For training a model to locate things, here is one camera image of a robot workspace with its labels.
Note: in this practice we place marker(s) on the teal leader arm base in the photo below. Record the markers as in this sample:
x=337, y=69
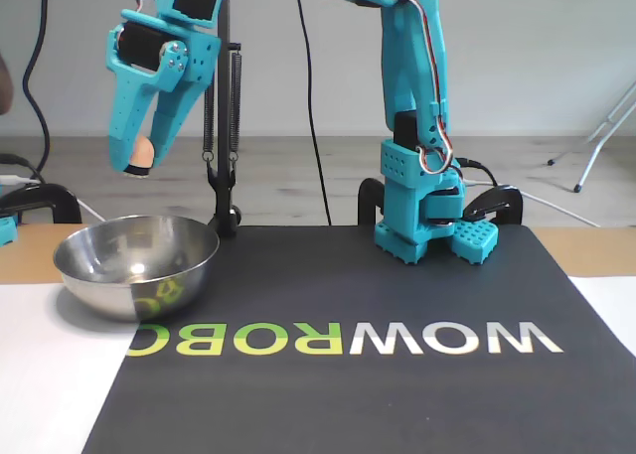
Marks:
x=7, y=233

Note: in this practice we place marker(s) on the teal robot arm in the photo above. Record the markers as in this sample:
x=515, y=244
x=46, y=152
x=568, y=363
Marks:
x=402, y=76

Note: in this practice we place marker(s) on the white tripod leg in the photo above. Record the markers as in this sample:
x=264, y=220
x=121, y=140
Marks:
x=588, y=168

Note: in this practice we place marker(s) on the tan ball with black base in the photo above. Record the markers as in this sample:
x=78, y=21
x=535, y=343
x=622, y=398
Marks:
x=143, y=153

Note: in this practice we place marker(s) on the person forearm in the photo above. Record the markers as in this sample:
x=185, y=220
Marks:
x=5, y=86

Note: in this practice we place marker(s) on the metal bowl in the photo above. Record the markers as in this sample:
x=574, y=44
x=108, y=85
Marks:
x=134, y=265

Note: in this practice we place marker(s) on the black mat with WOWROBO print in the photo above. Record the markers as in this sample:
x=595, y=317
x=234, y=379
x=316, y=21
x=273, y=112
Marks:
x=348, y=399

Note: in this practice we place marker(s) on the large black clamp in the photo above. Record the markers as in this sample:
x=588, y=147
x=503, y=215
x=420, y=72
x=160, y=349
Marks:
x=59, y=196

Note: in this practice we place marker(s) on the black table clamp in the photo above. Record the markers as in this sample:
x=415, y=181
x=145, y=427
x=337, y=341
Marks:
x=507, y=200
x=367, y=200

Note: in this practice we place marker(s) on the teal gripper black servo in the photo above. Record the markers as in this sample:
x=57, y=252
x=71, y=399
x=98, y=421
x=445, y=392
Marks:
x=195, y=63

